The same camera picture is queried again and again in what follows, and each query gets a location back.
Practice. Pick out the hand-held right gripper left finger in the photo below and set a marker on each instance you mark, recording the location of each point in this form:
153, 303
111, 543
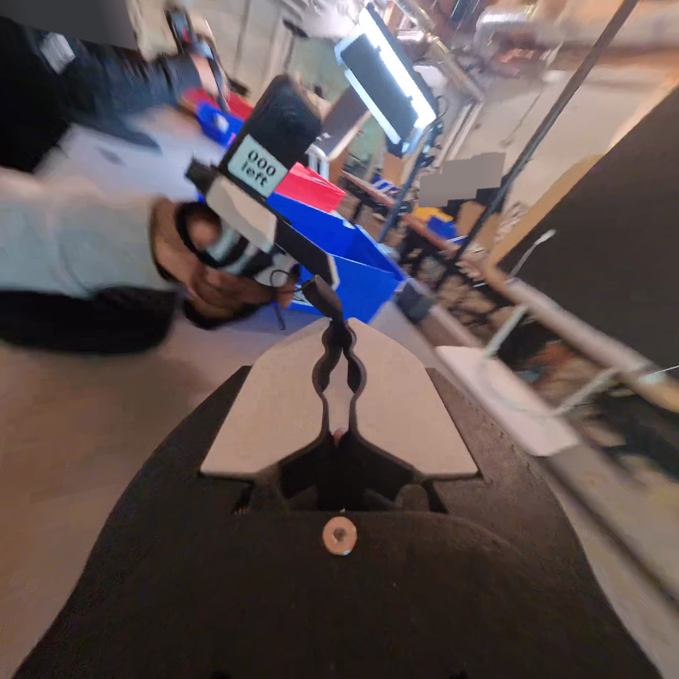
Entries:
265, 414

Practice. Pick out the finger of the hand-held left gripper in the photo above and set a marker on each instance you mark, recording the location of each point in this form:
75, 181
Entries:
244, 212

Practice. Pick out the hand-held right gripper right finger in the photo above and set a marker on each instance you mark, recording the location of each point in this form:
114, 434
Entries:
411, 414

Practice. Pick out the blue plastic bin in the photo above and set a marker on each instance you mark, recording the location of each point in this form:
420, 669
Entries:
371, 281

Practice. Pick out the person's left forearm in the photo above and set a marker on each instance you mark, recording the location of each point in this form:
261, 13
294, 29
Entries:
79, 238

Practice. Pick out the grey desk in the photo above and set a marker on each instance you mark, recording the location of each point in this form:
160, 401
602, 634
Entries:
79, 451

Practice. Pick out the person's left hand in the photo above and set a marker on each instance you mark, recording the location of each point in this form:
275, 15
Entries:
212, 289

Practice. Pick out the red plastic bin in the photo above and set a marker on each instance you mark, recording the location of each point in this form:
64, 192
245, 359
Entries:
313, 188

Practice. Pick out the small blue bin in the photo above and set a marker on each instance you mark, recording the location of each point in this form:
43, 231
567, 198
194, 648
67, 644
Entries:
212, 119

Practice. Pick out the white mat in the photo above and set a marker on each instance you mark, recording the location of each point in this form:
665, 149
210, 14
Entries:
509, 403

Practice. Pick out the white light panel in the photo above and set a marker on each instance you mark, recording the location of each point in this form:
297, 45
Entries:
382, 79

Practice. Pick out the grey charger box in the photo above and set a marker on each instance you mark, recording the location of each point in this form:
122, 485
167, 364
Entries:
416, 305

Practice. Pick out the black light stand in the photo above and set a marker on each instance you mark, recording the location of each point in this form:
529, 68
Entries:
407, 185

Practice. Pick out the black jacket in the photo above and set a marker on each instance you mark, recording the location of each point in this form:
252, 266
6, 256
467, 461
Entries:
106, 90

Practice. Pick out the dark cloth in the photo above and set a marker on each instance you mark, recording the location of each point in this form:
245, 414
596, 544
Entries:
79, 323

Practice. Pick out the black stand with round head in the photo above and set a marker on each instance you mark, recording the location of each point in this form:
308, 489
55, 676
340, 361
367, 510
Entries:
579, 79

